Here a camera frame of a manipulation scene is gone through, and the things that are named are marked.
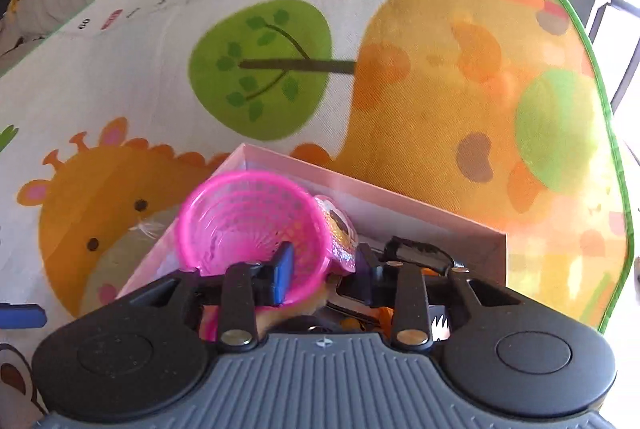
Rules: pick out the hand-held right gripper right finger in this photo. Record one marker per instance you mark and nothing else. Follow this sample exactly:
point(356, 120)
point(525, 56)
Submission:
point(367, 269)

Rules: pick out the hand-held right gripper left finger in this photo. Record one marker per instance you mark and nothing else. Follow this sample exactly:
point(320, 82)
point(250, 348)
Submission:
point(284, 269)

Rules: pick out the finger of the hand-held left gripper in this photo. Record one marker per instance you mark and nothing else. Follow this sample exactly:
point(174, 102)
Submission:
point(22, 315)

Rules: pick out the yellow pudding toy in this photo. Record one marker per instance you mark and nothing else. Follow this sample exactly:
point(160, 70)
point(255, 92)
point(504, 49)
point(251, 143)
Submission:
point(340, 234)

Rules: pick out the orange plastic toy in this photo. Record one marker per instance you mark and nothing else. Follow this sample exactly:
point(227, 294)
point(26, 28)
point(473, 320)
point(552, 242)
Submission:
point(386, 316)

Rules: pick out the black cat plush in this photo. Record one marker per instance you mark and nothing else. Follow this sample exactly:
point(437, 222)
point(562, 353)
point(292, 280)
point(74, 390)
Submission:
point(310, 325)

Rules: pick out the pink cardboard box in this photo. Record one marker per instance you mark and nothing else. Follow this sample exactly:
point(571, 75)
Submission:
point(400, 209)

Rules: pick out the pink toy net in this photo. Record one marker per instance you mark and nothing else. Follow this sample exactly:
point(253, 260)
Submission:
point(240, 209)

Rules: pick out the white thread tuft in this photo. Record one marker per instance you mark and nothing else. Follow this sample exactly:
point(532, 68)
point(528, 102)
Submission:
point(147, 229)

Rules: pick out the colourful printed play mat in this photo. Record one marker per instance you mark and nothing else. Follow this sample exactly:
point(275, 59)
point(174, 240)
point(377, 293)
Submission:
point(425, 59)

